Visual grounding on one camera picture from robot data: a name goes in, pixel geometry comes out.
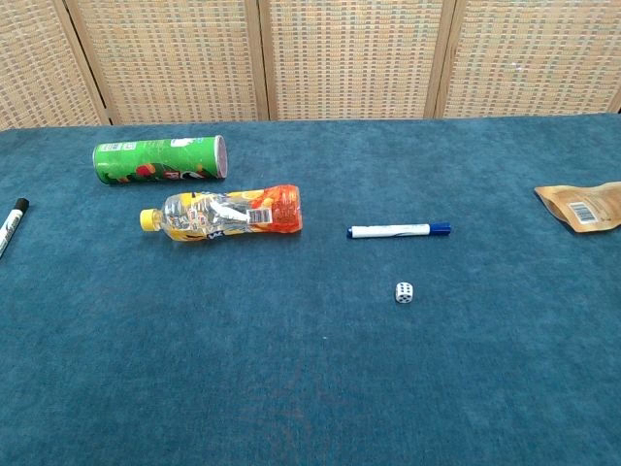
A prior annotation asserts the blue whiteboard marker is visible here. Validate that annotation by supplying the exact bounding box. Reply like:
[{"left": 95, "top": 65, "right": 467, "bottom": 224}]
[{"left": 345, "top": 221, "right": 452, "bottom": 240}]

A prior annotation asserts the clear drink bottle yellow cap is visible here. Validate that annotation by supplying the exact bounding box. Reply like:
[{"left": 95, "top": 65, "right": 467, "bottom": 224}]
[{"left": 139, "top": 183, "right": 305, "bottom": 244}]

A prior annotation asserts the blue felt tablecloth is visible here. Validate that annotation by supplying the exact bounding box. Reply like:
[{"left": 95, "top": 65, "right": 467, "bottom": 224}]
[{"left": 0, "top": 113, "right": 621, "bottom": 466}]

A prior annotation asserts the green chips can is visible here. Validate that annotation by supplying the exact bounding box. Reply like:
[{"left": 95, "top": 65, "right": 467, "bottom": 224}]
[{"left": 91, "top": 134, "right": 228, "bottom": 186}]

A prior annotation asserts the woven wooden folding screen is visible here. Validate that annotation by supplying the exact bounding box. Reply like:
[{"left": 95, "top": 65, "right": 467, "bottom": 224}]
[{"left": 0, "top": 0, "right": 621, "bottom": 131}]

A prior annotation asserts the brown spouted pouch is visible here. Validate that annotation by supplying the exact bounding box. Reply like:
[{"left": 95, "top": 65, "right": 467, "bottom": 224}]
[{"left": 534, "top": 181, "right": 621, "bottom": 235}]

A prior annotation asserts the black whiteboard marker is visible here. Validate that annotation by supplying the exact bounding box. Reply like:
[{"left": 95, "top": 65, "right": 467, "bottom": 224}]
[{"left": 0, "top": 197, "right": 31, "bottom": 261}]

